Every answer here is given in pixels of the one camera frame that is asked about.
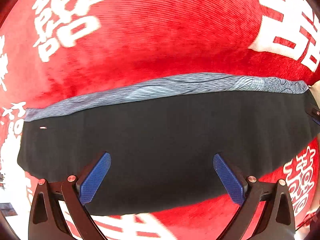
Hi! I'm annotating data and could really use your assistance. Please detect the red bedspread with white characters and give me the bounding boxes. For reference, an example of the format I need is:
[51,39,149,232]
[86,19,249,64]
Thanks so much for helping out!
[1,0,319,239]

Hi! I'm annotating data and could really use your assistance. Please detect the black phone on bed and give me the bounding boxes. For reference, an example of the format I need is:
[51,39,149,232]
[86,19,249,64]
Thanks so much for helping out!
[0,203,17,217]

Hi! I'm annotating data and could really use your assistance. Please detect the black pants with blue trim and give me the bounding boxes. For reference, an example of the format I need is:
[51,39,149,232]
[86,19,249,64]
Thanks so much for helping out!
[17,90,319,216]

